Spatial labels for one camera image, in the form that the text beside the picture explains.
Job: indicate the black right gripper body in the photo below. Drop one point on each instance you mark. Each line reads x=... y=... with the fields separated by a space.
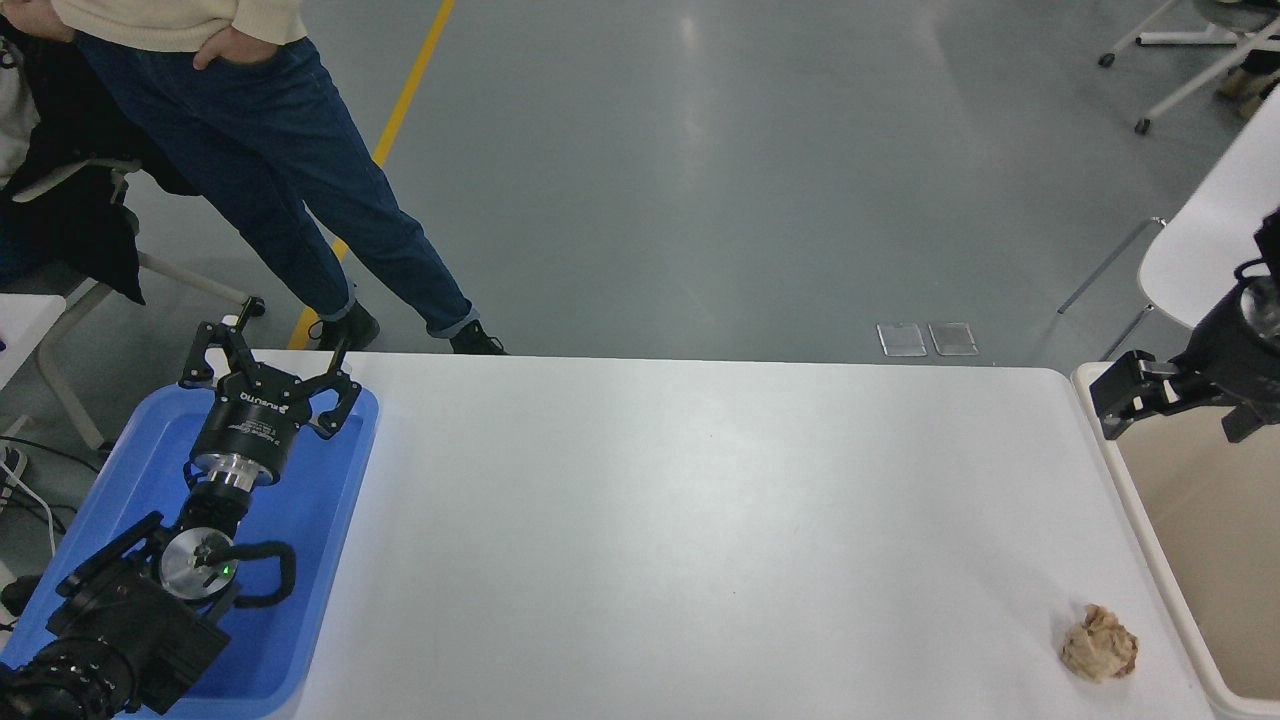
x=1235 y=370

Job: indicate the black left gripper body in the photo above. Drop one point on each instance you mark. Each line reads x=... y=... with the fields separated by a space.
x=245 y=425

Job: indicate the clear floor plate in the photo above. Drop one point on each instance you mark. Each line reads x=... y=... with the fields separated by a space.
x=903 y=340
x=953 y=339

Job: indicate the person's hand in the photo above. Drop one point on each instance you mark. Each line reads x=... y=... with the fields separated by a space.
x=32 y=16
x=228 y=50

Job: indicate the blue plastic tray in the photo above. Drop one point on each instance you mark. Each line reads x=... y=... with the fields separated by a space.
x=300 y=520

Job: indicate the white round table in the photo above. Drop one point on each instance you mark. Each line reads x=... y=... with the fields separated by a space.
x=1215 y=230

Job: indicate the large pale bin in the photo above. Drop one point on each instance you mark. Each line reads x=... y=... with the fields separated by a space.
x=1220 y=560

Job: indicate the person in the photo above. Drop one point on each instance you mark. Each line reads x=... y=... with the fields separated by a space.
x=280 y=150

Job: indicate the black jacket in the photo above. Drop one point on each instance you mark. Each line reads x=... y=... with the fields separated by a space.
x=80 y=210

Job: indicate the white side table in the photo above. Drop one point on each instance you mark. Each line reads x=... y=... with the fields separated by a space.
x=25 y=325

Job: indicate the crumpled tan paper ball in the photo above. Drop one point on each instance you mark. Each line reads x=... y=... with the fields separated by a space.
x=1100 y=645

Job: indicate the tan shoe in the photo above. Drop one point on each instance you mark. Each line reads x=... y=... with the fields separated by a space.
x=1250 y=90

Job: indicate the white wheeled chair base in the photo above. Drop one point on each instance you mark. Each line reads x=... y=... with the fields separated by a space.
x=1190 y=85

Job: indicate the white frame chair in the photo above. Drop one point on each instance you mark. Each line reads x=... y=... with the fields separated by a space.
x=70 y=320

